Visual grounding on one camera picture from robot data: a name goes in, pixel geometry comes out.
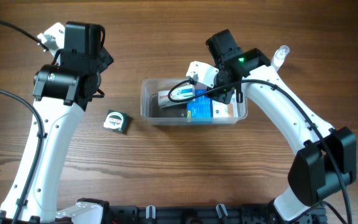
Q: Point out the white Panadol box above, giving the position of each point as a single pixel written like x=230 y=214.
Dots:
x=179 y=93

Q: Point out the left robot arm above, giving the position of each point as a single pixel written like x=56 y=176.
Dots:
x=62 y=90

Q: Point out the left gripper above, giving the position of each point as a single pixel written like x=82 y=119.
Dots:
x=105 y=58

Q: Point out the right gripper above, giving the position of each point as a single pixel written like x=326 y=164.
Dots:
x=224 y=94

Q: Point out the green round-label box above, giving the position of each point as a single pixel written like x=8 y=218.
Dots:
x=116 y=121

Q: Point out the clear spray bottle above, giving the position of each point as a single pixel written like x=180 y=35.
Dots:
x=279 y=57

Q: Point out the white Hansaplast plaster box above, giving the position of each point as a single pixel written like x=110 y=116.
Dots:
x=221 y=110

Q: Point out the clear plastic container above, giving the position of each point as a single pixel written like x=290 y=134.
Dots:
x=176 y=115

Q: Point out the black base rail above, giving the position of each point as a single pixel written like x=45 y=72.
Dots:
x=245 y=214

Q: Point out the blue VapoDrops box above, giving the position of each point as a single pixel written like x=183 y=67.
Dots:
x=199 y=108

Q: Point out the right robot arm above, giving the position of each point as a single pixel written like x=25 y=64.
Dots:
x=325 y=157

